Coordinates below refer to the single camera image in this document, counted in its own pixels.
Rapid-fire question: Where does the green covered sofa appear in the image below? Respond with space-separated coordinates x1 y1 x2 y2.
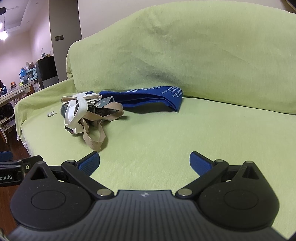
14 1 296 239

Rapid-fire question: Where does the black refrigerator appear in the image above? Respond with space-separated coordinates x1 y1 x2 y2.
37 56 59 89

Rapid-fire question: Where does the toaster oven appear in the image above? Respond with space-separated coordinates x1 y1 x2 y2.
25 69 39 81

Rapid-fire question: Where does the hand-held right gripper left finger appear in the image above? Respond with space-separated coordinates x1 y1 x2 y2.
24 152 115 200

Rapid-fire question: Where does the patterned bag with beige straps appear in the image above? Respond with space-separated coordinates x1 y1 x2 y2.
61 96 124 151

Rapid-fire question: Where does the white canvas tote bag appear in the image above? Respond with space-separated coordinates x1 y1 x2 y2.
61 91 102 134

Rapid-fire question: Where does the blue shopping bag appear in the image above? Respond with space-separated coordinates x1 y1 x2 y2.
99 85 184 113

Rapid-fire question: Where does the white wooden table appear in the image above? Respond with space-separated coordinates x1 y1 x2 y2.
0 82 35 144

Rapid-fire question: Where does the ceiling lamp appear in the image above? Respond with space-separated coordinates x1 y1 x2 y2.
0 7 14 41

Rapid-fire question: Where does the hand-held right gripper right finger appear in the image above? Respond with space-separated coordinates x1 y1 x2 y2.
174 151 269 200

